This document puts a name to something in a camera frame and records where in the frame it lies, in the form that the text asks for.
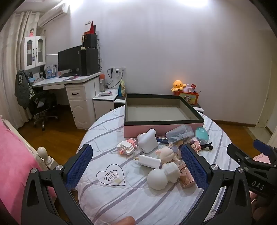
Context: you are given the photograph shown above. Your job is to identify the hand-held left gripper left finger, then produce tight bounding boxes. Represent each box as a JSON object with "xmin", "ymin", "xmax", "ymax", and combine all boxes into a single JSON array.
[{"xmin": 21, "ymin": 143, "xmax": 96, "ymax": 225}]

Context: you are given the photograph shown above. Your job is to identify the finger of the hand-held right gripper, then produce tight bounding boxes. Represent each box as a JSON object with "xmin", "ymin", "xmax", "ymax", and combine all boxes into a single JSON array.
[
  {"xmin": 227, "ymin": 143, "xmax": 256, "ymax": 174},
  {"xmin": 253, "ymin": 139, "xmax": 277, "ymax": 169}
]

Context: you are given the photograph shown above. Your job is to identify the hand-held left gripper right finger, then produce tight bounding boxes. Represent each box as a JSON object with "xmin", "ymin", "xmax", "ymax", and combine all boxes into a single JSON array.
[{"xmin": 180, "ymin": 143, "xmax": 253, "ymax": 225}]

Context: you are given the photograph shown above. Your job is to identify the pink perfume bottle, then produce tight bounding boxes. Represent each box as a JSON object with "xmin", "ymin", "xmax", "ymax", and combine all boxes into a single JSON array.
[{"xmin": 178, "ymin": 163, "xmax": 195, "ymax": 188}]

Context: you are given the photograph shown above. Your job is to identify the pink building block toy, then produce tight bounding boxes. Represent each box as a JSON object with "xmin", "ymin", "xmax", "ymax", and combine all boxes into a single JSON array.
[
  {"xmin": 186, "ymin": 138, "xmax": 203, "ymax": 153},
  {"xmin": 117, "ymin": 139, "xmax": 138, "ymax": 155}
]

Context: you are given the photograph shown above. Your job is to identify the white gourd figure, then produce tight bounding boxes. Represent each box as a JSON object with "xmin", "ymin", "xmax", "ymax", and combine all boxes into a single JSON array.
[{"xmin": 147, "ymin": 161, "xmax": 181, "ymax": 191}]

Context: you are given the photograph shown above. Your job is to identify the teal egg-shaped case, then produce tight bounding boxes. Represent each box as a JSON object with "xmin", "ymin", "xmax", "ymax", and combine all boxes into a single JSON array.
[{"xmin": 194, "ymin": 127, "xmax": 209, "ymax": 145}]

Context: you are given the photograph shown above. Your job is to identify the clear plastic box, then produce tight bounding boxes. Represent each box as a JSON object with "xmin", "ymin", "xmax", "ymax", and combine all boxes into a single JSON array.
[{"xmin": 166, "ymin": 124, "xmax": 194, "ymax": 144}]

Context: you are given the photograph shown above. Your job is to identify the white charger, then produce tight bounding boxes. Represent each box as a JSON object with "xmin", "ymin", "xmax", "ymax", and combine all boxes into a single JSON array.
[{"xmin": 134, "ymin": 154, "xmax": 162, "ymax": 169}]

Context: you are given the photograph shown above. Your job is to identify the white rounded toy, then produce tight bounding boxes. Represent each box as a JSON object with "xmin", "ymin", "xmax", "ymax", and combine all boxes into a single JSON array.
[{"xmin": 137, "ymin": 129, "xmax": 158, "ymax": 154}]

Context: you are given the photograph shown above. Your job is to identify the pink box with black rim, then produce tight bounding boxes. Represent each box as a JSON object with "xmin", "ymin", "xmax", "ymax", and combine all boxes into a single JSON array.
[{"xmin": 124, "ymin": 93, "xmax": 205, "ymax": 138}]

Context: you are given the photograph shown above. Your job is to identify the person's right hand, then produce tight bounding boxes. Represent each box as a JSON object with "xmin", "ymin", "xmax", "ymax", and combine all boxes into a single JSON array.
[{"xmin": 250, "ymin": 191, "xmax": 277, "ymax": 225}]

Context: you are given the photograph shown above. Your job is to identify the black hair clip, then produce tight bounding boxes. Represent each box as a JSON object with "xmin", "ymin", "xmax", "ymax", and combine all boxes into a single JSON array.
[{"xmin": 198, "ymin": 142, "xmax": 214, "ymax": 152}]

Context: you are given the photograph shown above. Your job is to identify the white bedpost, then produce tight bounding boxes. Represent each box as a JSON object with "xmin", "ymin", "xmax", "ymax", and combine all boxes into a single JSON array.
[{"xmin": 37, "ymin": 147, "xmax": 59, "ymax": 172}]

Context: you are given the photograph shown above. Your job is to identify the white door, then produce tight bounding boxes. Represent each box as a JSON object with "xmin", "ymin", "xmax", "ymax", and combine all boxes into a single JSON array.
[{"xmin": 255, "ymin": 82, "xmax": 273, "ymax": 131}]

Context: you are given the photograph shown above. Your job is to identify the pink blanket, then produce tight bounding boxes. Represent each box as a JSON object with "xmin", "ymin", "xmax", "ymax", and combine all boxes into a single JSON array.
[{"xmin": 0, "ymin": 118, "xmax": 57, "ymax": 219}]

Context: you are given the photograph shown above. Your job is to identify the white bedside cabinet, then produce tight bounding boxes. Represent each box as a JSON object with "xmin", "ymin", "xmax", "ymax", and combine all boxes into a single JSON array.
[{"xmin": 93, "ymin": 91, "xmax": 122, "ymax": 123}]

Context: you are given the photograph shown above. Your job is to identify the orange storage box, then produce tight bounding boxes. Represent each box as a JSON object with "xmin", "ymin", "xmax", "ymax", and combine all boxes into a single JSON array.
[{"xmin": 174, "ymin": 90, "xmax": 200, "ymax": 105}]

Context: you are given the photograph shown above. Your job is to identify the black office chair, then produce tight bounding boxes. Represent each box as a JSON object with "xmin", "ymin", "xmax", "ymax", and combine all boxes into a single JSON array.
[{"xmin": 28, "ymin": 90, "xmax": 59, "ymax": 131}]

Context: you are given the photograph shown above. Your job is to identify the white desk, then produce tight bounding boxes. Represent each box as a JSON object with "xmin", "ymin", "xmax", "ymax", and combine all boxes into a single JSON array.
[{"xmin": 32, "ymin": 71, "xmax": 102, "ymax": 130}]

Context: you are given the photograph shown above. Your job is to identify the orange octopus plush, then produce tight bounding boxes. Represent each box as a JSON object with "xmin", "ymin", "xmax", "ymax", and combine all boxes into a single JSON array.
[{"xmin": 171, "ymin": 80, "xmax": 187, "ymax": 92}]

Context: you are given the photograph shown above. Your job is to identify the bottle with orange cap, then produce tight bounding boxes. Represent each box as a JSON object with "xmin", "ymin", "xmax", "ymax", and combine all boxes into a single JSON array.
[{"xmin": 99, "ymin": 74, "xmax": 106, "ymax": 92}]

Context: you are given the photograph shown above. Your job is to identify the colourful snack bag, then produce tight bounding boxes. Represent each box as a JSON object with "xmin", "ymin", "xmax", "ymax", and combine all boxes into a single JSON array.
[{"xmin": 118, "ymin": 80, "xmax": 126, "ymax": 97}]

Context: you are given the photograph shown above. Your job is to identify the grey black jacket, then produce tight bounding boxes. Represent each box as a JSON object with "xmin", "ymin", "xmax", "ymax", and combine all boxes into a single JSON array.
[{"xmin": 15, "ymin": 70, "xmax": 33, "ymax": 109}]

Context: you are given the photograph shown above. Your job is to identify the black computer tower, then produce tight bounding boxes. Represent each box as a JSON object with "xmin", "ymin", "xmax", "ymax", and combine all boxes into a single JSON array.
[{"xmin": 81, "ymin": 48, "xmax": 99, "ymax": 76}]

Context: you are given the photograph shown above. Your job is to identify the black monitor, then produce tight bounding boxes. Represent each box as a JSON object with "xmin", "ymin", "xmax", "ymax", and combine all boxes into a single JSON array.
[{"xmin": 57, "ymin": 45, "xmax": 82, "ymax": 74}]

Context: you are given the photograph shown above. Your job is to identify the white curtain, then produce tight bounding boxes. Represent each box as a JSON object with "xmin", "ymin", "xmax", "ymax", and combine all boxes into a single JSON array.
[{"xmin": 0, "ymin": 13, "xmax": 28, "ymax": 130}]

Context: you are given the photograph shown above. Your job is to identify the white glass-door cabinet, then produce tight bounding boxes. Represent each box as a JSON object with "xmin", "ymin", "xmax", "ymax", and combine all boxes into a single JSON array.
[{"xmin": 22, "ymin": 35, "xmax": 46, "ymax": 70}]

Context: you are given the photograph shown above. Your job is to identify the black speaker box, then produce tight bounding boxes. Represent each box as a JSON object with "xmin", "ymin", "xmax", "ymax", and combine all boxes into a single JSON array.
[{"xmin": 82, "ymin": 33, "xmax": 98, "ymax": 49}]

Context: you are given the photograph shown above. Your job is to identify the red paper bag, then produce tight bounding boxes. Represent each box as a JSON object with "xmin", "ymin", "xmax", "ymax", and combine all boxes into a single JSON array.
[{"xmin": 84, "ymin": 20, "xmax": 97, "ymax": 35}]

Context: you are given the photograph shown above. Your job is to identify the white air conditioner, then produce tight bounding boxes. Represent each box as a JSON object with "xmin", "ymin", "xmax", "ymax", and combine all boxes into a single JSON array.
[{"xmin": 38, "ymin": 3, "xmax": 71, "ymax": 27}]

